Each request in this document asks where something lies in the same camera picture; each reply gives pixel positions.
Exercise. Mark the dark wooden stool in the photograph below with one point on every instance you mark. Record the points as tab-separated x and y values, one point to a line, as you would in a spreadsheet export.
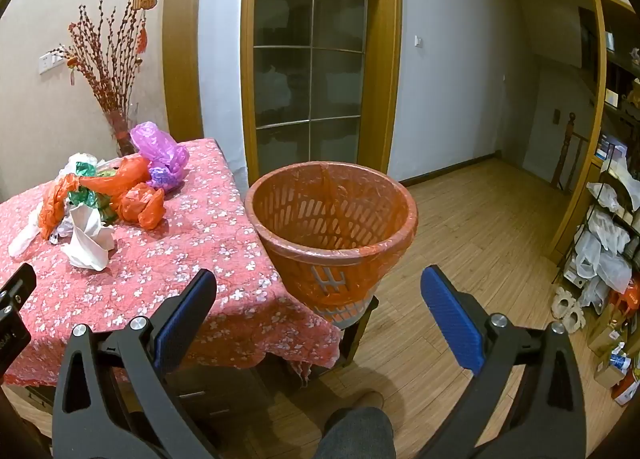
357	339

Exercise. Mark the plain white plastic bag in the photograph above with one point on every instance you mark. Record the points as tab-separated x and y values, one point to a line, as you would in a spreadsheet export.
90	244

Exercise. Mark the person's leg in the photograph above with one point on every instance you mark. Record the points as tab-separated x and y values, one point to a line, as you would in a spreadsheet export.
355	434

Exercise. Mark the pile of white plastic bags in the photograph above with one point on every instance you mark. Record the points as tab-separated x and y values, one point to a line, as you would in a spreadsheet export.
607	249

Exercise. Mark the wooden table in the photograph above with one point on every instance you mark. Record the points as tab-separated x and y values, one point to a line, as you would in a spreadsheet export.
35	396

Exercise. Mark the purple plastic bag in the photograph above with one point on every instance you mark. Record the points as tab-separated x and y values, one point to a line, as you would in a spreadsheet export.
160	144

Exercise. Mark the pair of white slippers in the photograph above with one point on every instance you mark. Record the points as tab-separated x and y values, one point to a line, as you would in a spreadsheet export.
567	309

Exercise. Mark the glass vase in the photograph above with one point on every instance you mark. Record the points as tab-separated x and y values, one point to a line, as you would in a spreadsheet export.
122	131

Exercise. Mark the long orange plastic bag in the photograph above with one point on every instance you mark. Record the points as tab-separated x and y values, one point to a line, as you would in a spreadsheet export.
120	176

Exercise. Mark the red plastic stool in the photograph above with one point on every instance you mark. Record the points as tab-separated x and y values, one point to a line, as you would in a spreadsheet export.
627	296

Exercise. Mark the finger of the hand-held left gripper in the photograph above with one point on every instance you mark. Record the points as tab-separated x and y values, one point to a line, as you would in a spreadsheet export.
17	289

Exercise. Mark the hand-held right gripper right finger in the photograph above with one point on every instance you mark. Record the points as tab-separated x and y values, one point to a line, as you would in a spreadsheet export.
450	319

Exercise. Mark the orange lined mesh waste basket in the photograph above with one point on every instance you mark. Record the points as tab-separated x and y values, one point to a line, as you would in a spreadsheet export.
360	244

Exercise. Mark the red floral tablecloth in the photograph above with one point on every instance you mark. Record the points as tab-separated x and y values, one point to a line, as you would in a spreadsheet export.
165	259

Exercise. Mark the cardboard box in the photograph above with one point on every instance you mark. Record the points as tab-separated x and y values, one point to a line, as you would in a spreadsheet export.
607	326

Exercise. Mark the small lilac plastic bag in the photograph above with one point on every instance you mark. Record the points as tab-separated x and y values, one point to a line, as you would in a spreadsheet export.
162	179

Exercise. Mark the red berry branch bouquet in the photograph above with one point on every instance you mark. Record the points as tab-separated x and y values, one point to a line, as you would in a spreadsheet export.
107	69

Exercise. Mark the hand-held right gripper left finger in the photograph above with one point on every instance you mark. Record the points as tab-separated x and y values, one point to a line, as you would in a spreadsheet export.
182	319

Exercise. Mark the wooden wall trim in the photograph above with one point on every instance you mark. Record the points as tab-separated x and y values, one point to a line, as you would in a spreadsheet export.
182	39

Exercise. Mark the dark green plastic bag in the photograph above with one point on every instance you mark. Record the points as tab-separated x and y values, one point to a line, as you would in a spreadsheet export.
90	196

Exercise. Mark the wooden framed glass door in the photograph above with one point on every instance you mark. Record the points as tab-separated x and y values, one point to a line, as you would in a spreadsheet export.
310	64

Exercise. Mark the white wall socket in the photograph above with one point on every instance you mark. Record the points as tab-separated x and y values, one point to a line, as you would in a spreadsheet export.
51	60

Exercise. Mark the wooden shelving cabinet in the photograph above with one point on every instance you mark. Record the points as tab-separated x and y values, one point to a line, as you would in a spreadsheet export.
600	89

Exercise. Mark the brown shoe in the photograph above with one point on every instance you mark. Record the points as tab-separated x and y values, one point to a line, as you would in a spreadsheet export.
357	400

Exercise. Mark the white spray bottle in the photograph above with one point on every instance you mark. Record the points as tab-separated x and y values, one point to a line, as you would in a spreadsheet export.
619	361

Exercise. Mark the wooden stair post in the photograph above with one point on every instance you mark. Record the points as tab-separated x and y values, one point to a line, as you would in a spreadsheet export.
570	149

